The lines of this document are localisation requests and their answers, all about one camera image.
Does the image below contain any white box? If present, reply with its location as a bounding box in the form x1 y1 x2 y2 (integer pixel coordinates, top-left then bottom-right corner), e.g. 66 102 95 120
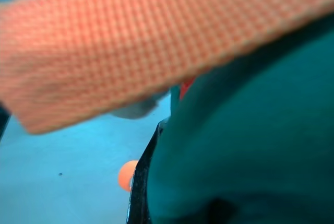
109 92 168 120

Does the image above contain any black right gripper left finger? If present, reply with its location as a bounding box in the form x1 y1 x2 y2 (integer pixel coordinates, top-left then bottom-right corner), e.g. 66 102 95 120
0 101 13 145

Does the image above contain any small orange round object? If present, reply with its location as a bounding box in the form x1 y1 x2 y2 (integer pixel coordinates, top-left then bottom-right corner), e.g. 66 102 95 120
117 160 139 192

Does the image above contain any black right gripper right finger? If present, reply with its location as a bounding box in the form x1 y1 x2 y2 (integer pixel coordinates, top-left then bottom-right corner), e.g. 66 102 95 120
126 121 164 224

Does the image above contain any orange woven strap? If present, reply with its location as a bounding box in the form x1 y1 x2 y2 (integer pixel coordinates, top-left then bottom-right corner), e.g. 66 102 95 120
0 0 334 224

